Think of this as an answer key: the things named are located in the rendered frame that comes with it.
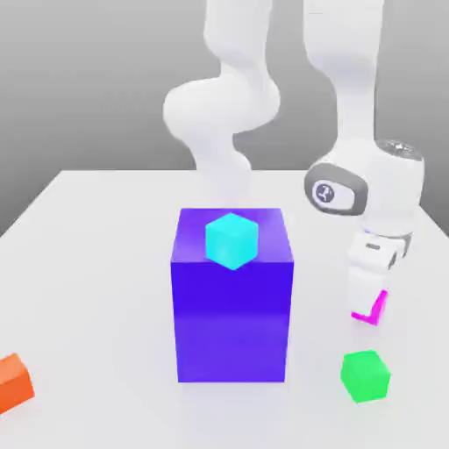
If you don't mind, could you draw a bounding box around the small orange cube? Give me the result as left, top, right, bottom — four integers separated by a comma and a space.
0, 352, 36, 416

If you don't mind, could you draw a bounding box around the small magenta cube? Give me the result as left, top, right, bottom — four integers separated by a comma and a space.
350, 289, 389, 328

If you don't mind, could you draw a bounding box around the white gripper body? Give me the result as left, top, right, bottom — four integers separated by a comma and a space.
346, 265, 388, 315

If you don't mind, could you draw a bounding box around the small green cube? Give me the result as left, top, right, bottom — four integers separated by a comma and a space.
339, 349, 392, 404

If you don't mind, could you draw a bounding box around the large blue box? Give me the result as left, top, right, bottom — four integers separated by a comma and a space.
170, 207, 295, 384

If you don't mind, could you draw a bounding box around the small cyan cube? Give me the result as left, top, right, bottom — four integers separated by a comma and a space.
204, 211, 260, 272

